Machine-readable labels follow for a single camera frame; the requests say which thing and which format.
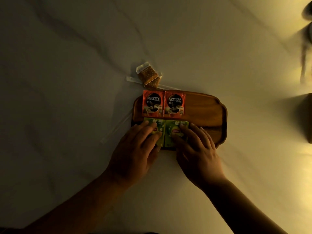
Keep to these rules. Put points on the person's right forearm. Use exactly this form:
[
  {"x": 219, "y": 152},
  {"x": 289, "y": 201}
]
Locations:
[{"x": 243, "y": 209}]

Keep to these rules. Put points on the person's right hand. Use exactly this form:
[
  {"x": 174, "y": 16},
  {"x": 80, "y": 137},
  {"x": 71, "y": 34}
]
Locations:
[{"x": 200, "y": 160}]

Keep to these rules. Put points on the small white round object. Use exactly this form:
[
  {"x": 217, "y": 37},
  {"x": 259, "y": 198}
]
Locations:
[{"x": 308, "y": 10}]

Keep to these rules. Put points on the person's left forearm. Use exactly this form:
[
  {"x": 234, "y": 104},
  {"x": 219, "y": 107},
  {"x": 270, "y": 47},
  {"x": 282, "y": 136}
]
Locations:
[{"x": 80, "y": 207}]

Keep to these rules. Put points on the person's left hand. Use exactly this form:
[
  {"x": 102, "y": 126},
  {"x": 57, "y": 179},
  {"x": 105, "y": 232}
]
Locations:
[{"x": 134, "y": 155}]

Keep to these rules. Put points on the brown sugar packet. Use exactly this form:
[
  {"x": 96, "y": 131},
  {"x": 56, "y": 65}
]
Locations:
[
  {"x": 146, "y": 73},
  {"x": 154, "y": 83}
]

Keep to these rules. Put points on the white stirrer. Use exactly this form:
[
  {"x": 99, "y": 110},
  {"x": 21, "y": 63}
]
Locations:
[
  {"x": 114, "y": 130},
  {"x": 132, "y": 79}
]

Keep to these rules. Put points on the wooden tray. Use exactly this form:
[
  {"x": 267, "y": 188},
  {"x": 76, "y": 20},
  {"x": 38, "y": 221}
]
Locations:
[{"x": 204, "y": 109}]

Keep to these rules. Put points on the black sign in wooden frame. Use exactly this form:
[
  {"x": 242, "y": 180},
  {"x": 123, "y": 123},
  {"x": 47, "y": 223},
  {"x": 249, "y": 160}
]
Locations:
[{"x": 308, "y": 119}]

